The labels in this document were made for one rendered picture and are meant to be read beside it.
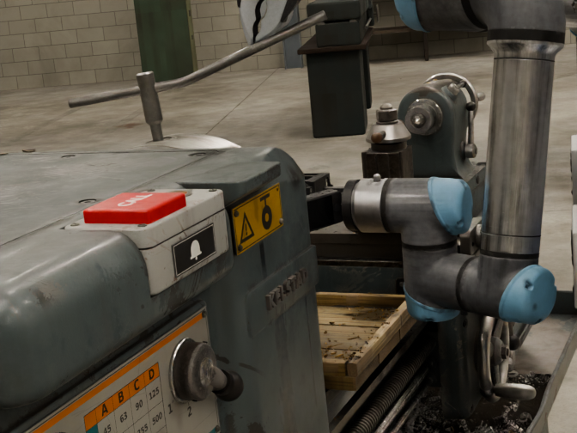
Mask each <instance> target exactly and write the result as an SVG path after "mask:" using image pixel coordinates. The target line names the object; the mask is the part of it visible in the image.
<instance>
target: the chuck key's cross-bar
mask: <svg viewBox="0 0 577 433"><path fill-rule="evenodd" d="M325 20H327V16H326V14H325V12H324V11H323V10H322V11H320V12H319V13H317V14H315V15H312V16H309V17H308V18H306V19H304V20H302V21H299V22H297V23H295V24H294V25H292V26H290V27H286V28H284V29H283V30H281V31H279V32H277V33H276V34H274V35H271V36H269V37H267V38H264V39H262V40H260V41H258V42H256V43H254V44H252V45H250V46H248V47H245V48H243V49H241V50H239V51H237V52H235V53H233V54H231V55H229V56H227V57H225V58H222V59H220V60H218V61H216V62H214V63H213V64H210V65H208V66H206V67H204V68H202V69H200V70H197V71H195V72H193V73H191V74H190V75H188V76H184V77H181V78H179V79H174V80H169V81H165V82H156V83H155V91H156V92H157V93H158V92H162V91H168V90H172V89H177V88H183V87H186V86H189V85H191V84H193V83H195V82H198V81H200V80H202V79H204V78H205V77H207V76H210V75H212V74H214V73H216V72H217V71H220V70H223V69H225V68H227V67H228V66H230V65H232V64H235V63H237V62H239V61H241V60H243V59H245V58H248V57H250V56H251V55H253V54H255V53H257V52H261V51H263V50H264V49H266V48H268V47H270V46H273V45H275V44H276V43H278V42H281V41H283V40H285V39H287V38H289V37H291V36H293V35H295V34H297V33H299V32H302V31H304V30H306V29H308V28H310V27H312V26H314V25H316V24H318V23H320V22H322V21H325ZM139 95H140V89H139V87H138V86H136V87H132V88H123V89H119V90H113V91H109V92H104V93H99V94H95V95H86V96H81V97H76V98H71V99H69V100H68V103H69V107H70V108H74V107H83V106H87V105H93V104H97V103H102V102H107V101H115V100H121V99H125V98H130V97H135V96H139Z"/></svg>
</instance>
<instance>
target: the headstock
mask: <svg viewBox="0 0 577 433"><path fill-rule="evenodd" d="M233 162H280V164H281V175H280V176H278V177H277V178H275V179H274V180H273V181H271V182H270V183H268V184H267V185H265V186H263V187H261V188H260V189H258V190H257V191H255V192H253V193H251V194H249V195H247V196H245V197H244V198H242V199H240V200H238V201H236V202H234V203H233V204H231V205H229V206H227V207H226V208H225V207H224V208H223V209H225V216H226V224H227V232H228V250H227V251H226V252H225V253H223V254H221V255H220V256H218V257H216V258H215V259H213V260H211V261H210V262H209V263H207V264H206V265H204V266H202V267H200V268H199V269H197V270H196V271H194V272H193V273H191V274H190V275H188V276H186V277H184V278H183V279H181V280H179V281H178V282H177V283H176V284H173V285H172V286H170V287H169V288H167V289H165V290H163V291H162V292H161V293H159V294H157V295H154V296H151V295H150V289H149V276H148V271H147V267H146V264H145V261H144V259H143V256H142V254H141V252H140V250H139V249H138V247H137V245H136V244H135V243H134V242H133V241H132V240H131V239H130V238H129V237H128V236H126V235H123V234H122V233H120V232H117V231H112V230H66V229H64V228H65V227H66V226H67V225H69V224H71V223H74V222H76V221H78V220H81V219H83V211H84V210H85V209H87V208H88V207H91V206H93V205H95V204H98V203H100V202H103V201H105V200H107V199H109V198H112V197H115V196H117V195H119V194H121V193H123V192H144V191H147V190H149V189H185V188H184V187H183V186H181V185H179V184H177V183H175V182H173V181H176V180H180V179H184V178H187V177H191V176H195V175H200V174H210V173H212V172H214V171H216V170H217V169H219V168H223V167H225V166H227V165H228V164H230V163H233ZM318 282H319V269H318V260H317V250H316V246H315V245H311V238H310V229H309V220H308V211H307V195H306V185H305V176H304V174H303V172H302V171H301V169H300V167H299V166H298V165H297V163H296V162H295V160H294V159H293V158H292V157H291V156H290V155H289V154H288V153H286V152H285V151H284V150H282V149H279V148H276V147H250V148H209V149H130V150H90V151H50V152H31V153H30V152H9V153H8V154H4V155H0V433H330V431H329V423H328V414H327V404H326V396H325V379H324V370H323V361H322V352H321V343H320V334H319V317H318V309H317V299H316V290H315V285H316V284H317V283H318Z"/></svg>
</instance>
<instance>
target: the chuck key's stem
mask: <svg viewBox="0 0 577 433"><path fill-rule="evenodd" d="M136 77H137V84H138V87H139V89H140V97H141V102H142V105H143V113H144V118H145V122H146V123H147V124H148V125H149V126H150V130H151V135H152V139H153V142H158V141H163V140H164V137H163V133H162V129H161V121H162V120H163V118H162V113H161V105H160V101H159V96H158V93H157V92H156V91H155V76H154V72H153V71H147V72H143V73H138V74H137V75H136Z"/></svg>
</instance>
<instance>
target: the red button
mask: <svg viewBox="0 0 577 433"><path fill-rule="evenodd" d="M184 207H186V200H185V194H184V193H182V192H123V193H121V194H119V195H117V196H115V197H112V198H109V199H107V200H105V201H103V202H100V203H98V204H95V205H93V206H91V207H88V208H87V209H85V210H84V211H83V218H84V223H122V224H141V223H146V224H150V223H154V222H156V221H158V220H160V219H162V218H163V217H166V216H168V215H170V214H172V213H174V212H175V211H177V210H180V209H182V208H184Z"/></svg>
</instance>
